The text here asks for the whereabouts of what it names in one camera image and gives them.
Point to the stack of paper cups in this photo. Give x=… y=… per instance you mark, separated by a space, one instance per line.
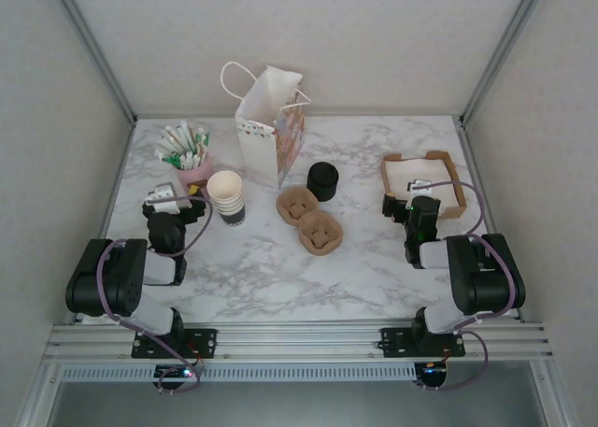
x=231 y=207

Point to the white patterned paper gift bag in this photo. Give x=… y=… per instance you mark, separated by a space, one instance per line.
x=261 y=151

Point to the brown pulp cup carrier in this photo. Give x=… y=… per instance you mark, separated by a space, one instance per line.
x=303 y=221

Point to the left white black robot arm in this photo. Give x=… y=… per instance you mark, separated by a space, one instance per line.
x=131 y=277

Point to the pink stick holder cup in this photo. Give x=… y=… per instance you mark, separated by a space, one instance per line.
x=198 y=175

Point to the white paper stick packet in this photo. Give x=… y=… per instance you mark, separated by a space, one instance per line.
x=187 y=135
x=189 y=160
x=174 y=137

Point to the green white stick packet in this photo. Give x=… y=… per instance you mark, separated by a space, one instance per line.
x=203 y=139
x=169 y=158

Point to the brown cardboard tray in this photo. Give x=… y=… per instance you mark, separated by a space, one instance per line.
x=457 y=184

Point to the stack of black lids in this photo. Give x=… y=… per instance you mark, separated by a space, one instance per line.
x=322 y=181

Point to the black controller board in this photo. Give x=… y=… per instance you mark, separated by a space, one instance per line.
x=170 y=373
x=434 y=375

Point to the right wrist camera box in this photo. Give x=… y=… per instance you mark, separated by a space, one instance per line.
x=420 y=184

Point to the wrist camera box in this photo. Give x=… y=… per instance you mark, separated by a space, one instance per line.
x=161 y=194
x=420 y=184

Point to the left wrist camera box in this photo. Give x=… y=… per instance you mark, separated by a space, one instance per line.
x=161 y=194

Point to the left aluminium side rail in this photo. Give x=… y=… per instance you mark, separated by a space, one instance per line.
x=108 y=212

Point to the left black mount plate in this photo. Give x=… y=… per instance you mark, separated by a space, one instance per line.
x=205 y=340

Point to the black mount plate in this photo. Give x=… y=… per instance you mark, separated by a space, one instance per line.
x=205 y=340
x=397 y=343

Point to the right black mount plate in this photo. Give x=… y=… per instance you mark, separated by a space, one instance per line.
x=397 y=343

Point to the thin aluminium rear rail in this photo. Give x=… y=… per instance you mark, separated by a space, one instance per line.
x=299 y=116

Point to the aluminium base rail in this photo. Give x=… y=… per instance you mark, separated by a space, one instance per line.
x=299 y=340

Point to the left aluminium frame post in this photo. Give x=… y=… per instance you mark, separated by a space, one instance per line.
x=93 y=48

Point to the aluminium frame post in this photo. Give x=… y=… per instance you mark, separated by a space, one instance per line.
x=93 y=48
x=503 y=48

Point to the right aluminium frame post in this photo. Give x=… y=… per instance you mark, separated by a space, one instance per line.
x=503 y=48

